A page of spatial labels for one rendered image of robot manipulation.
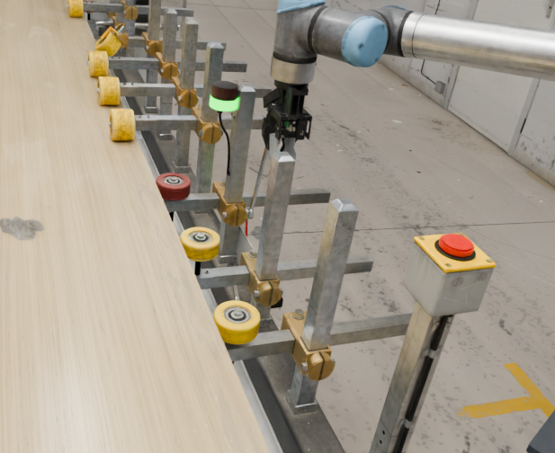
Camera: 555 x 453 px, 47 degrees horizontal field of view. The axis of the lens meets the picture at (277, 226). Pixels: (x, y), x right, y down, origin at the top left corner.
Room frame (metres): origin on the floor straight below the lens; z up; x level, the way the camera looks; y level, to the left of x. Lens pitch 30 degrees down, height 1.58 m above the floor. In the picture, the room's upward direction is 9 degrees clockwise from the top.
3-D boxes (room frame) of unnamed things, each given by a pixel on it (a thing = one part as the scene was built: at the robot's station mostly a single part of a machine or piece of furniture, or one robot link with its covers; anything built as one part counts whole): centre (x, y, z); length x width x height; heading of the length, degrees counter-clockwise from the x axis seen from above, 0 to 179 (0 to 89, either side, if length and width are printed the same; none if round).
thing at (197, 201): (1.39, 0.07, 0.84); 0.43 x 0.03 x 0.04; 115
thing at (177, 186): (1.30, 0.25, 0.85); 0.08 x 0.08 x 0.11
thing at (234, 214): (1.35, 0.13, 0.85); 0.13 x 0.06 x 0.05; 25
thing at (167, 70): (2.03, 0.44, 0.95); 0.13 x 0.06 x 0.05; 25
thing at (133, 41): (2.31, 0.47, 0.95); 0.36 x 0.03 x 0.03; 115
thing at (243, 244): (1.31, 0.08, 0.75); 0.26 x 0.01 x 0.10; 25
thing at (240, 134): (1.33, 0.11, 0.91); 0.03 x 0.03 x 0.48; 25
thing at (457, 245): (0.64, -0.21, 1.22); 0.04 x 0.04 x 0.02
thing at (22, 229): (1.01, 0.49, 0.91); 0.09 x 0.07 x 0.02; 69
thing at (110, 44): (2.20, 0.69, 0.93); 0.09 x 0.08 x 0.09; 115
